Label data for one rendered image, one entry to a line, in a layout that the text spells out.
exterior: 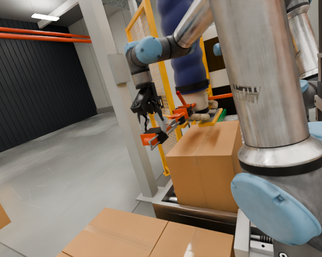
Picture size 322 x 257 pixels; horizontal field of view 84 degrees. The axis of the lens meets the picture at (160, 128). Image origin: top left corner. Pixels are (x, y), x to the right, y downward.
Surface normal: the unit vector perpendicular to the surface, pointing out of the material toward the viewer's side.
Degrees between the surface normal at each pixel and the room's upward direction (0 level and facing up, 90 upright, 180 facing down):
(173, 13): 75
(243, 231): 0
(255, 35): 85
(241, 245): 0
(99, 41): 90
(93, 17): 90
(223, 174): 90
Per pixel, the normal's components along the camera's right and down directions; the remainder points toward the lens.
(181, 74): -0.69, 0.11
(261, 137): -0.74, 0.33
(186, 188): -0.44, 0.35
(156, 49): 0.41, 0.14
